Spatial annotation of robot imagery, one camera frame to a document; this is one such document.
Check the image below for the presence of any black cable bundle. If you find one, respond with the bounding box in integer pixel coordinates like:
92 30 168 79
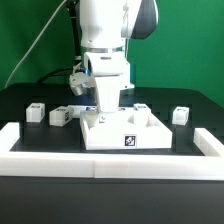
36 0 84 84

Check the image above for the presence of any white square tabletop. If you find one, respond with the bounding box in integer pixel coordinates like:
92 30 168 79
80 108 172 150

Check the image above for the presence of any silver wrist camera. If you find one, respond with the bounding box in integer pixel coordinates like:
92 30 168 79
69 72 94 96

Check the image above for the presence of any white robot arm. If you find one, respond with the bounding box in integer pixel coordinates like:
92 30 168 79
80 0 158 117

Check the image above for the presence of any white cable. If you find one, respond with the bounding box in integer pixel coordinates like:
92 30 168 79
3 0 68 90

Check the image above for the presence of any white U-shaped fence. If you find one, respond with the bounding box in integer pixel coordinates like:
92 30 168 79
0 122 224 181

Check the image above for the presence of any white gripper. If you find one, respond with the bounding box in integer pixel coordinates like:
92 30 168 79
84 52 130 116

